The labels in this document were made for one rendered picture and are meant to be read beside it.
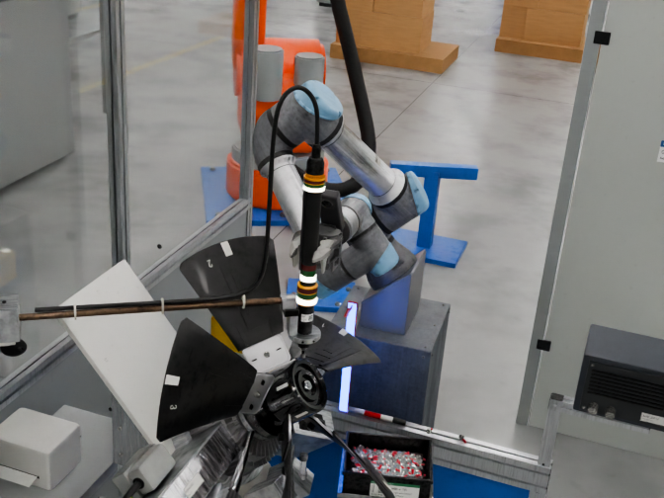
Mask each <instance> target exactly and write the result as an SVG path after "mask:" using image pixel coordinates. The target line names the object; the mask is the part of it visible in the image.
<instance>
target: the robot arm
mask: <svg viewBox="0 0 664 498"><path fill-rule="evenodd" d="M301 86H304V87H306V88H307V89H308V90H310V91H311V93H312V94H313V95H314V97H315V99H316V101H317V104H318V108H319V117H320V134H319V143H320V146H321V149H322V150H323V151H325V152H326V153H327V154H328V155H329V156H330V157H331V158H332V159H333V160H334V161H335V162H336V163H338V164H339V165H340V166H341V167H342V168H343V169H344V170H345V171H346V172H347V173H348V174H349V175H351V176H352V177H353V178H354V179H355V180H356V181H357V182H358V183H359V184H360V185H361V186H362V187H364V188H365V189H366V190H367V191H368V192H369V198H367V197H365V196H364V195H362V194H351V195H348V196H347V197H345V198H344V199H342V200H341V198H340V193H339V192H338V191H332V190H326V189H325V190H324V191H323V192H322V197H321V211H320V225H319V239H318V248H317V250H316V251H314V253H313V256H312V260H311V263H315V262H317V270H316V282H317V283H318V291H317V297H318V298H322V299H323V298H326V297H328V296H330V295H332V294H334V293H335V292H338V291H339V290H340V289H342V288H343V287H345V286H347V285H348V284H350V283H351V282H353V281H355V280H356V279H358V278H360V277H362V276H363V275H366V276H367V279H368V282H369V284H370V286H371V287H372V289H373V290H374V291H376V290H379V289H382V288H384V287H386V286H387V285H389V284H391V283H392V282H394V281H395V280H397V279H398V278H400V277H401V276H402V275H404V274H405V273H406V272H407V271H408V270H409V269H410V268H411V267H412V266H413V265H414V264H415V263H416V261H417V258H416V257H415V255H414V254H413V253H412V252H411V251H410V250H408V249H407V248H406V247H404V246H403V245H402V244H400V243H399V242H398V241H396V240H395V238H394V237H393V235H392V234H391V233H392V232H393V231H395V230H396V229H398V228H400V227H401V226H403V225H404V224H406V223H407V222H409V221H411V220H412V219H414V218H415V217H417V216H420V214H421V213H423V212H424V211H426V210H427V209H428V207H429V200H428V197H427V195H426V192H425V190H424V188H423V186H422V184H421V183H420V181H419V179H418V178H417V176H416V175H415V174H414V173H413V172H412V171H409V172H406V174H403V173H402V172H401V171H400V170H398V169H390V168H389V167H388V166H387V165H386V164H385V163H384V162H383V161H382V160H381V159H380V158H379V157H378V156H377V155H376V154H375V153H374V152H373V151H372V150H371V149H370V148H369V147H368V146H366V145H365V144H364V143H363V142H362V141H361V140H360V139H359V138H358V137H357V136H356V135H355V134H354V133H353V132H352V131H351V130H350V129H349V128H348V127H347V126H346V125H345V124H344V116H343V107H342V104H341V103H340V101H339V99H338V98H337V97H336V96H335V95H334V93H333V92H332V91H331V90H330V89H329V88H328V87H327V86H326V85H324V84H323V83H321V82H319V81H316V80H309V81H306V82H305V83H303V84H302V85H301ZM276 106H277V104H275V105H274V106H273V107H271V108H270V109H268V110H267V111H265V112H264V113H263V114H262V115H261V116H260V118H259V119H258V120H257V122H256V125H255V128H254V133H253V154H254V159H255V163H256V166H257V168H258V170H259V172H260V174H261V176H262V177H264V178H267V179H268V181H269V163H270V148H271V136H272V127H273V120H274V114H275V110H276ZM314 138H315V115H314V108H313V105H312V102H311V100H310V98H309V97H308V96H307V95H306V94H305V93H304V92H302V91H300V90H295V91H293V92H291V93H290V94H288V96H287V97H286V98H285V100H284V102H283V104H282V107H281V110H280V114H279V120H278V127H277V136H276V147H275V161H274V178H273V192H274V194H275V196H276V198H277V200H278V202H279V204H280V206H281V208H282V210H283V212H284V214H285V216H286V218H287V220H288V222H289V224H290V228H291V230H292V232H293V234H294V236H293V238H292V241H291V244H290V252H289V255H290V258H292V266H293V267H294V268H295V267H296V266H297V265H298V262H299V252H300V233H301V216H302V198H303V191H302V190H303V182H302V180H301V178H300V176H299V174H298V172H297V170H296V168H295V166H294V163H295V157H294V155H293V153H292V151H293V149H294V148H296V147H298V146H299V145H301V144H302V143H303V142H306V143H307V144H308V145H309V146H310V147H312V145H313V143H314ZM345 242H347V243H348V245H349V246H350V247H348V248H346V249H345V250H343V251H342V245H343V244H344V243H345Z"/></svg>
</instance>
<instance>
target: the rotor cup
mask: <svg viewBox="0 0 664 498"><path fill-rule="evenodd" d="M265 374H274V375H275V376H274V381H273V383H272V385H271V387H270V389H269V391H268V393H267V396H266V398H265V400H264V402H263V404H262V406H261V408H260V410H259V411H258V412H257V413H256V414H247V413H245V415H246V417H247V419H248V420H249V422H250V424H251V425H252V426H253V427H254V429H255V430H256V431H258V432H259V433H260V434H261V435H263V436H265V437H267V438H271V439H275V438H277V437H278V433H281V432H282V428H283V426H284V422H285V418H286V415H287V412H289V414H290V422H291V423H292V424H294V423H297V422H299V421H301V420H303V419H305V418H308V417H310V416H312V415H314V414H316V413H319V412H320V411H321V410H323V409H324V407H325V406H326V403H327V388H326V384H325V381H324V379H323V376H322V375H321V373H320V371H319V370H318V368H317V367H316V366H315V365H314V364H313V363H312V362H310V361H309V360H306V359H302V358H300V359H295V360H292V361H290V362H288V363H286V364H284V365H282V366H280V367H278V368H276V369H274V370H272V371H270V372H269V373H265ZM306 380H308V381H310V383H311V386H312V387H311V389H310V390H308V389H307V388H306V387H305V384H304V382H305V381H306ZM285 383H288V386H286V387H284V388H282V389H280V390H278V391H277V387H278V386H280V385H283V384H285ZM305 411H306V412H308V413H307V414H304V415H302V416H300V417H298V418H296V417H295V416H297V415H299V414H301V413H303V412H305Z"/></svg>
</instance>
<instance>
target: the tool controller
mask: <svg viewBox="0 0 664 498"><path fill-rule="evenodd" d="M573 409H574V410H578V411H582V412H586V413H590V414H592V415H598V416H602V417H606V418H608V419H614V420H618V421H622V422H626V423H629V424H633V425H637V426H641V427H645V428H649V429H653V430H657V431H661V432H664V340H663V339H659V338H654V337H650V336H645V335H641V334H636V333H632V332H627V331H623V330H619V329H615V328H610V327H606V326H601V325H596V324H591V325H590V329H589V334H588V338H587V343H586V347H585V352H584V356H583V361H582V366H581V371H580V375H579V379H578V384H577V389H576V393H575V398H574V403H573Z"/></svg>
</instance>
